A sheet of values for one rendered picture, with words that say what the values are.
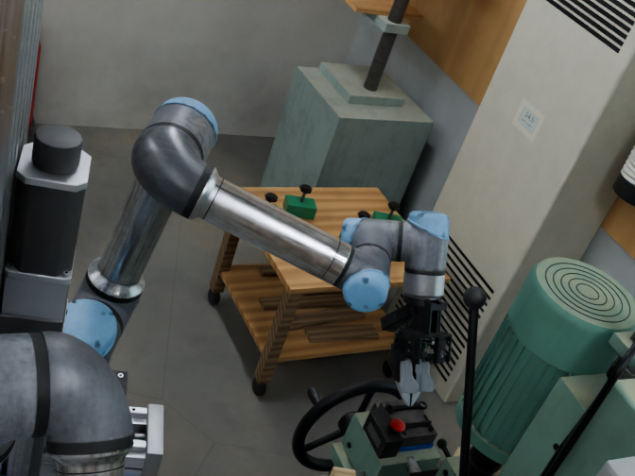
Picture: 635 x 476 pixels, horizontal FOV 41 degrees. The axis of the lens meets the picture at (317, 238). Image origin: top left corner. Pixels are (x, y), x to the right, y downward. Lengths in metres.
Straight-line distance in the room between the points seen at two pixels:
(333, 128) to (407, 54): 0.78
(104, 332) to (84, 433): 0.65
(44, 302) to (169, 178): 0.29
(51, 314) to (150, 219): 0.40
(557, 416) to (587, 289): 0.20
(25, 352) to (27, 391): 0.04
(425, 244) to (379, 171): 2.21
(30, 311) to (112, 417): 0.30
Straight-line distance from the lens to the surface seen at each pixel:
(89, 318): 1.63
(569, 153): 2.81
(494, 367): 1.37
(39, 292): 1.21
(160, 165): 1.37
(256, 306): 3.14
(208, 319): 3.30
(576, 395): 1.27
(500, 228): 3.04
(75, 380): 0.96
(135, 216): 1.57
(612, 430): 1.16
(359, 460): 1.74
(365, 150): 3.60
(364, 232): 1.50
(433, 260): 1.52
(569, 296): 1.29
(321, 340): 3.08
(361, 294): 1.39
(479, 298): 1.29
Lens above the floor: 2.13
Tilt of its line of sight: 33 degrees down
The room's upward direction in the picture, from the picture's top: 20 degrees clockwise
